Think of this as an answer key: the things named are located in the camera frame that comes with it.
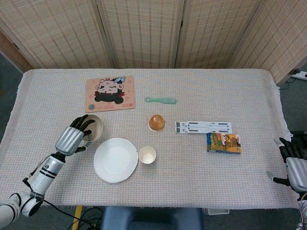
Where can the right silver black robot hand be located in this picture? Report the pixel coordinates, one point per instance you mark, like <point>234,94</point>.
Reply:
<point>297,170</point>

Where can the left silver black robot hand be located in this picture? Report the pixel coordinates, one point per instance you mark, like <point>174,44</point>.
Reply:
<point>68,141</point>

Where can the beige bowl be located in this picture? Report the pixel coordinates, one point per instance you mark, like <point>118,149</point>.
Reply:
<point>97,129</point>

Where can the white paper cup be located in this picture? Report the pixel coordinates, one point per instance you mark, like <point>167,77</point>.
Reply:
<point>147,155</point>

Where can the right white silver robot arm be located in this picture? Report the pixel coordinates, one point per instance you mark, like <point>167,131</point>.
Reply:
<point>304,210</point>

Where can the white paper plate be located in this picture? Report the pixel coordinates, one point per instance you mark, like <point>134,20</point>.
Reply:
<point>112,160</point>

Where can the orange translucent jelly cup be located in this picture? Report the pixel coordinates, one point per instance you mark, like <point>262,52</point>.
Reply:
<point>157,122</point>

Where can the cartoon girl mouse pad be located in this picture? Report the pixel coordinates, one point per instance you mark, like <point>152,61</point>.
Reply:
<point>109,94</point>

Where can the blue orange cardboard box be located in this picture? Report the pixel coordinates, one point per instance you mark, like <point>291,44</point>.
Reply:
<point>223,143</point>

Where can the clear plastic box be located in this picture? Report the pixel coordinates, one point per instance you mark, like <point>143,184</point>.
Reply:
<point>216,211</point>

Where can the white power strip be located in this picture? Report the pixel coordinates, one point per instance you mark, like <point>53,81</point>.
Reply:
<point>302,74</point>

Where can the white folding laptop stand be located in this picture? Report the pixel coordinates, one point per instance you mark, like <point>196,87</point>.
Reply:
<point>204,127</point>

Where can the pale woven tablecloth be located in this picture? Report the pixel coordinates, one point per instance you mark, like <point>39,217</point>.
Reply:
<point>192,179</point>

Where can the woven folding screen panel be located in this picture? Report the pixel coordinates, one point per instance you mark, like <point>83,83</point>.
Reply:
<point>144,31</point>
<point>283,36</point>
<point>9,52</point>
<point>60,31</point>
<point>216,31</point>

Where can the green plastic comb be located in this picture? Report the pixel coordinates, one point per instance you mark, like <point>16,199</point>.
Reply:
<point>168,101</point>

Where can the blue padded seat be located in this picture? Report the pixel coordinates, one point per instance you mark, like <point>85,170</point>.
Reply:
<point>148,219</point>

